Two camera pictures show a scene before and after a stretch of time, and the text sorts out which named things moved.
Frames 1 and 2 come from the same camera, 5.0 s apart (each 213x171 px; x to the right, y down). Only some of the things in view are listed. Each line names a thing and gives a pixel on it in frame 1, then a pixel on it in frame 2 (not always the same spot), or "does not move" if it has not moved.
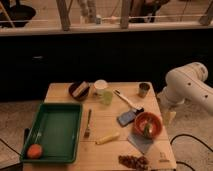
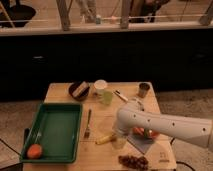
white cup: (100, 86) does not move
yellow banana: (107, 138) does not move
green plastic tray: (56, 127) does not move
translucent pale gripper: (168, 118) -> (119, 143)
